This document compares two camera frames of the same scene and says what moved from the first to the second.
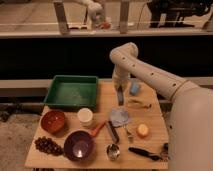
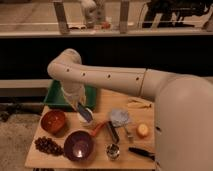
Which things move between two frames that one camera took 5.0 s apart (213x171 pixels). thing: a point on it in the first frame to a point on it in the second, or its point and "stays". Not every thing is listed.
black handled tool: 151,155 stays
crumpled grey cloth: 119,116 stays
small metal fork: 130,137 stays
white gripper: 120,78 to 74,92
